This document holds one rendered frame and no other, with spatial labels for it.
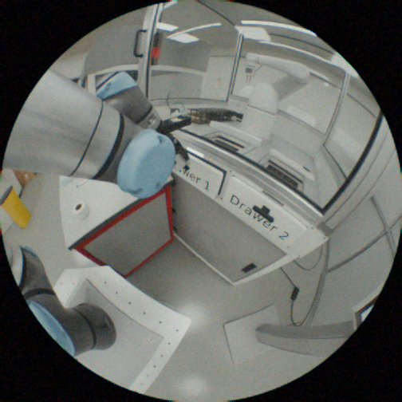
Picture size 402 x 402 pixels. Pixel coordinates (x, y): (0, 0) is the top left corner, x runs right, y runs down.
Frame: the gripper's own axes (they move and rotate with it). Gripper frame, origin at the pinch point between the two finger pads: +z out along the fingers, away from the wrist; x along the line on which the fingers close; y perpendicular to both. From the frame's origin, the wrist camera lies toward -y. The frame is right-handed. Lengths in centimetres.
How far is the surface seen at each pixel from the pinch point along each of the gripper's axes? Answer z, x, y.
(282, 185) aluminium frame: -3.1, 31.8, -8.4
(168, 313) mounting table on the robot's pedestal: -7.8, 30.0, 37.9
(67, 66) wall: -152, -425, -55
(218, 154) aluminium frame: -1.9, 10.3, -7.1
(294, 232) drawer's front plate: 3.6, 43.6, -1.4
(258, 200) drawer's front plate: 2.2, 28.2, -2.4
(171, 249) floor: 72, -9, 57
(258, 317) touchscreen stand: 69, 93, 55
